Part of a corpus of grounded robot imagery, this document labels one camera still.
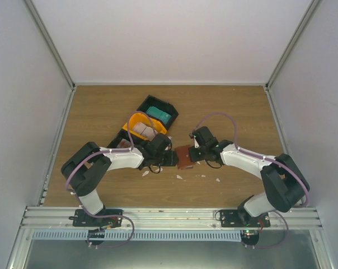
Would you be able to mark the yellow bin with white cards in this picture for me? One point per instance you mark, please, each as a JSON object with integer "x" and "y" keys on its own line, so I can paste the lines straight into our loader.
{"x": 147, "y": 120}

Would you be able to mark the aluminium corner post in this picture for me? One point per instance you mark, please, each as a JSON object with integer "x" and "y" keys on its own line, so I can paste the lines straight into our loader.
{"x": 293, "y": 41}
{"x": 49, "y": 42}

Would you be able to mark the grey slotted cable duct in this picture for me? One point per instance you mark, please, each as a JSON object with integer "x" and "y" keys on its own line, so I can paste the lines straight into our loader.
{"x": 140, "y": 235}

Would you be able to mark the black bin with red cards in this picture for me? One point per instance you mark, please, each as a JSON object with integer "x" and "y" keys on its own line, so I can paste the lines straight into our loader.
{"x": 137, "y": 139}

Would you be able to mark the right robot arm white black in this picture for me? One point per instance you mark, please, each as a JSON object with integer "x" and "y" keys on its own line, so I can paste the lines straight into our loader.
{"x": 284, "y": 184}

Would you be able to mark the black bin with teal cards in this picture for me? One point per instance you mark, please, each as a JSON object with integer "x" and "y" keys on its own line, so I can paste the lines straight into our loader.
{"x": 162, "y": 105}

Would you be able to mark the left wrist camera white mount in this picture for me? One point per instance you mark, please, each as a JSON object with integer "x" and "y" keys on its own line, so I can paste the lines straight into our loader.
{"x": 170, "y": 139}

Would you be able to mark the red white card stack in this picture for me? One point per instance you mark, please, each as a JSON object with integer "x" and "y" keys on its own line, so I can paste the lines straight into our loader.
{"x": 124, "y": 144}

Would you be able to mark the right aluminium corner post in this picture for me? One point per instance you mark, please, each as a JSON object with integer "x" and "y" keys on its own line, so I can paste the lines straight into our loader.
{"x": 293, "y": 41}

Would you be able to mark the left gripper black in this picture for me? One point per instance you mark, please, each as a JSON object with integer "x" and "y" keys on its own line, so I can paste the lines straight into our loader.
{"x": 171, "y": 161}

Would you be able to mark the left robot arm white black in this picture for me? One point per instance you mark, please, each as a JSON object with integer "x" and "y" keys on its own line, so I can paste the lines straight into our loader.
{"x": 86, "y": 168}

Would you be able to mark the left aluminium corner post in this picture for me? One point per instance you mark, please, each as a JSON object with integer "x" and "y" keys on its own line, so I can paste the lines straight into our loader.
{"x": 49, "y": 42}

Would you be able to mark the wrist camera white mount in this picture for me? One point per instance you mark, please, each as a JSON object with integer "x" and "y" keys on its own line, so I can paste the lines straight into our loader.
{"x": 193, "y": 137}
{"x": 170, "y": 139}

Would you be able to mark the aluminium front rail frame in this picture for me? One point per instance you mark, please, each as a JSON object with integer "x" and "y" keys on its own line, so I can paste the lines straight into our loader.
{"x": 198, "y": 219}

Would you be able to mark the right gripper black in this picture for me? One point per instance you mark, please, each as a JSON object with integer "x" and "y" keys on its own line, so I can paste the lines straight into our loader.
{"x": 193, "y": 157}

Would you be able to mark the brown leather card holder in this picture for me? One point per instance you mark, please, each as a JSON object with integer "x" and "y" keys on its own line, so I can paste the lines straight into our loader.
{"x": 184, "y": 161}

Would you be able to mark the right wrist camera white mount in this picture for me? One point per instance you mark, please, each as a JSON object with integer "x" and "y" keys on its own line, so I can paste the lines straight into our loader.
{"x": 193, "y": 137}

